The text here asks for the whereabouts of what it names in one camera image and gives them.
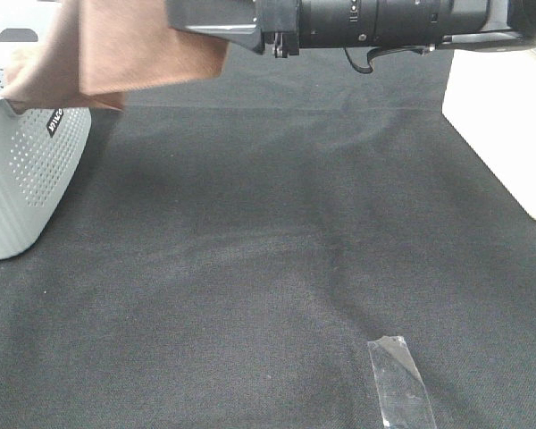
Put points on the grey perforated laundry basket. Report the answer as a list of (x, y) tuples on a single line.
[(40, 149)]

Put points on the clear tape strip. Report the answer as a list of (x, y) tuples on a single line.
[(403, 399)]

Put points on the black table cloth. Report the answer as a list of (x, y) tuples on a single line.
[(227, 249)]

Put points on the brown towel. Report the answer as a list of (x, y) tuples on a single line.
[(98, 51)]

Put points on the white plastic storage bin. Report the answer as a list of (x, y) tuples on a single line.
[(490, 100)]

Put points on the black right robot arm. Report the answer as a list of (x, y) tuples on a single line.
[(475, 25)]

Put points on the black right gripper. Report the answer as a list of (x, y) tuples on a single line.
[(252, 24)]

